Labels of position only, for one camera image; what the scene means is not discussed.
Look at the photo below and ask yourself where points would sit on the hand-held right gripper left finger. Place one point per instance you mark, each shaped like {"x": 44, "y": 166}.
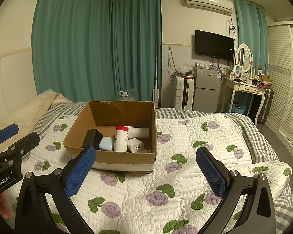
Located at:
{"x": 80, "y": 173}

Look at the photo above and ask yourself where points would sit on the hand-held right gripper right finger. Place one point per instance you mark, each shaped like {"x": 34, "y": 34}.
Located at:
{"x": 211, "y": 175}

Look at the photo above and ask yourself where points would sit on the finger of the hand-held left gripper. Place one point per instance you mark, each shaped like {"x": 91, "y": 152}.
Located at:
{"x": 6, "y": 132}
{"x": 24, "y": 142}

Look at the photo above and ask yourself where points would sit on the long black power bank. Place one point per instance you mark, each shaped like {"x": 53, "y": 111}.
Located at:
{"x": 89, "y": 139}

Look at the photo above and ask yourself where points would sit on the light blue case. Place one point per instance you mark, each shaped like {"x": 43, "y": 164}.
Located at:
{"x": 106, "y": 143}

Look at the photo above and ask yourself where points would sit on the brown cardboard box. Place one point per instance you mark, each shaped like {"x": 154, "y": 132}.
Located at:
{"x": 127, "y": 159}

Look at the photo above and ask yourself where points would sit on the white bottle with red cap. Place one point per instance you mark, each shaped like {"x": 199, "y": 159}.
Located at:
{"x": 120, "y": 141}

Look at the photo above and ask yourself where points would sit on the white usb charger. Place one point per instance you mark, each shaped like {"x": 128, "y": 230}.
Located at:
{"x": 134, "y": 146}

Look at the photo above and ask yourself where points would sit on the white cylindrical device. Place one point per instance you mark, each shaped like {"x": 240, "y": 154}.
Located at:
{"x": 139, "y": 132}

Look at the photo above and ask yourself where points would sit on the person's left hand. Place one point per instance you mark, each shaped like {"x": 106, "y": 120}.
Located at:
{"x": 2, "y": 206}

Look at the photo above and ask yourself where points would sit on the beige blanket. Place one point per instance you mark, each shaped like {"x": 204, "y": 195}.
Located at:
{"x": 22, "y": 109}

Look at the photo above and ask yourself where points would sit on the white floral quilt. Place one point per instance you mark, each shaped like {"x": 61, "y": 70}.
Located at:
{"x": 185, "y": 141}

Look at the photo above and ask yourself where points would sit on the blue basket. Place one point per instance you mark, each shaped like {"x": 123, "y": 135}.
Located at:
{"x": 238, "y": 107}

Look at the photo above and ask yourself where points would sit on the grey fridge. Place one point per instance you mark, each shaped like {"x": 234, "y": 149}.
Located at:
{"x": 206, "y": 90}

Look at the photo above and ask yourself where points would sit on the dark suitcase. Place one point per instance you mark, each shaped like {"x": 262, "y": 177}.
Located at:
{"x": 266, "y": 107}

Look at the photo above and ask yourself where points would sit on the white suitcase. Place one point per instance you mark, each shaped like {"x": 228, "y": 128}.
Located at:
{"x": 180, "y": 91}

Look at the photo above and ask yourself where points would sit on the clear water jug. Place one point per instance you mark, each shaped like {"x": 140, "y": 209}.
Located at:
{"x": 130, "y": 95}

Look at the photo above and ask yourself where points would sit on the white dressing table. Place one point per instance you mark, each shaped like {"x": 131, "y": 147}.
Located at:
{"x": 245, "y": 87}

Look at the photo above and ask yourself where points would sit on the white mop pole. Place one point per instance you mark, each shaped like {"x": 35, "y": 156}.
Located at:
{"x": 155, "y": 82}

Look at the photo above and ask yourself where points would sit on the clear plastic bag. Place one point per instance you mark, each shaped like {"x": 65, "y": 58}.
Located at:
{"x": 185, "y": 69}

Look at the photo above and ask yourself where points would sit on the teal curtain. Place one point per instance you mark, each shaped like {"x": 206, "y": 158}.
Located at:
{"x": 70, "y": 39}
{"x": 136, "y": 41}
{"x": 250, "y": 29}

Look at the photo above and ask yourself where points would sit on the white slatted wardrobe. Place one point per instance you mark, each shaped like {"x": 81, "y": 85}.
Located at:
{"x": 287, "y": 82}

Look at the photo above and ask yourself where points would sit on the white oval mirror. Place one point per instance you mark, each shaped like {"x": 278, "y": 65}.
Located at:
{"x": 244, "y": 56}

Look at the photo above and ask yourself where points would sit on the white air conditioner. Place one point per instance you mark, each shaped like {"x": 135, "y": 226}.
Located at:
{"x": 208, "y": 2}

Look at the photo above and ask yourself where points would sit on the black wall television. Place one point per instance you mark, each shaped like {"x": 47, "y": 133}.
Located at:
{"x": 213, "y": 45}

